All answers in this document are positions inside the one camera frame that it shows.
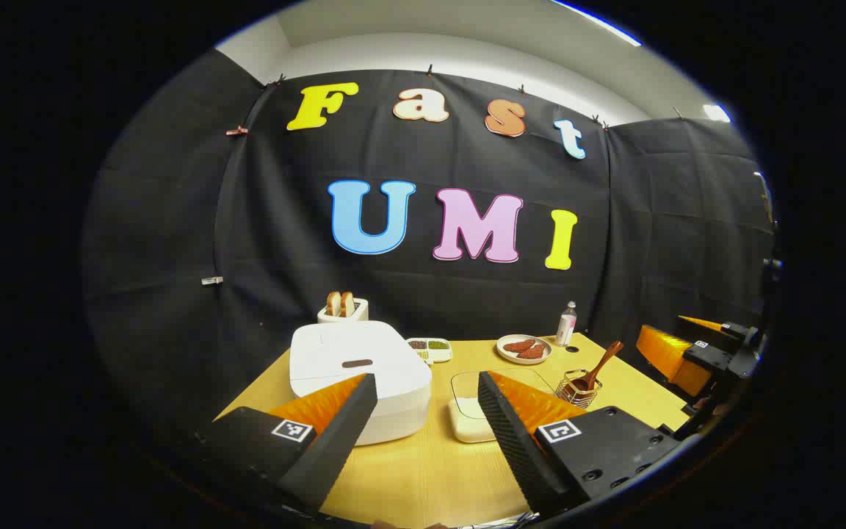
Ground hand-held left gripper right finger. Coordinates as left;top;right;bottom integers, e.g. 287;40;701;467
477;370;684;517

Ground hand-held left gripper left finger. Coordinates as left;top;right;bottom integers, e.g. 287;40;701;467
192;373;380;515

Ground white rice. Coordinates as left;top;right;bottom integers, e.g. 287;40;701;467
450;397;501;443

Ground metal wire chopstick holder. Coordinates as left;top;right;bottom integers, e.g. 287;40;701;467
557;369;604;409

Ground white rice cooker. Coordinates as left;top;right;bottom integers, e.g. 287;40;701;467
289;321;433;447

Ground brown wooden spoon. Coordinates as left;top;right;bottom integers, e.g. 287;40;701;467
574;341;624;392

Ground clear plastic container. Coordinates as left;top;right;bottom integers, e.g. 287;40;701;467
447;367;557;444

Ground white round plate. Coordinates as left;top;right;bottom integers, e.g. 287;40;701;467
496;334;553;366

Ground white toaster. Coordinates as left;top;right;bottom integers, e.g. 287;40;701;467
317;298;369;325

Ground white divided grain dish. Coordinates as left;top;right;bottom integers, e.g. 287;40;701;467
406;337;454;366

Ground clear bottle pink label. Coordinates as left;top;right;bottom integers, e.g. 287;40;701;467
555;301;578;347

